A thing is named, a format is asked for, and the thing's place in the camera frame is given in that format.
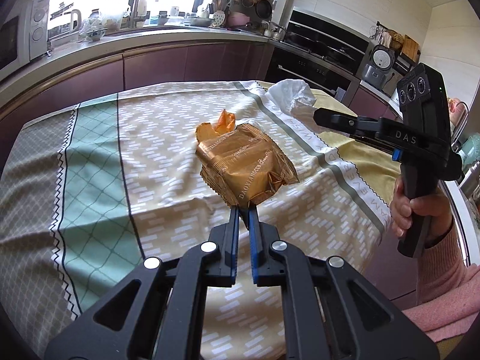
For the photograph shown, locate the glass electric kettle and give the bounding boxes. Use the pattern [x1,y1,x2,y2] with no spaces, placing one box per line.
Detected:
[47,2,82,41]

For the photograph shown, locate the grey rice cooker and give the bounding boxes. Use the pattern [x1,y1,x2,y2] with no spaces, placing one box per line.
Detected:
[362,45,395,89]

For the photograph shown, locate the black built-in oven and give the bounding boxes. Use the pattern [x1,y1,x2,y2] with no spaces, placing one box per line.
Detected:
[265,7,374,106]

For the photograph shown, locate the patterned tablecloth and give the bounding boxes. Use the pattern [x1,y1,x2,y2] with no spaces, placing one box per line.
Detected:
[1,81,400,356]

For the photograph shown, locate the person's right hand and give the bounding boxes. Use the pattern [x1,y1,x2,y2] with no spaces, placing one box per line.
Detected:
[390,176,453,248]

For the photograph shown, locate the white soap bottle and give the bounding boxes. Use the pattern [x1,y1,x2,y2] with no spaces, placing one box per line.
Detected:
[137,0,147,17]

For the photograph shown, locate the black hanging frying pan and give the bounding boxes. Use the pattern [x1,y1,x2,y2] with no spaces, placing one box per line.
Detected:
[255,0,272,20]

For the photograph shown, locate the small patterned bowl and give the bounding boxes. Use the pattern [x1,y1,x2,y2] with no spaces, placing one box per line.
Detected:
[85,29,106,41]

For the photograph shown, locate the pink pot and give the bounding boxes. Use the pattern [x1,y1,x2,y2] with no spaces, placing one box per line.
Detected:
[226,11,251,28]

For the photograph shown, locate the white microwave oven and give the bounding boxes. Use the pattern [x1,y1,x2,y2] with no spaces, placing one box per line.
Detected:
[1,0,50,80]

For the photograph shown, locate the white tissue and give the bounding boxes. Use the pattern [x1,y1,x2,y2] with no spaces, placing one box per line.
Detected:
[266,79,316,116]

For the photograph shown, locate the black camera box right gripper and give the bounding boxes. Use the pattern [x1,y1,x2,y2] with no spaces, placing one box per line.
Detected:
[396,63,452,146]

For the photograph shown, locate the orange peel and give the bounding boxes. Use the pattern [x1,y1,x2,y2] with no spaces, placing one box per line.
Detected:
[195,109,236,143]

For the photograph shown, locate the purple base cabinets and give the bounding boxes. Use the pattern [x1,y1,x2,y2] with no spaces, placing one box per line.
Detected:
[1,41,273,163]

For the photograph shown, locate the gold foil snack bag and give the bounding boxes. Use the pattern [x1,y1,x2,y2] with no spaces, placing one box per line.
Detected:
[195,123,299,208]

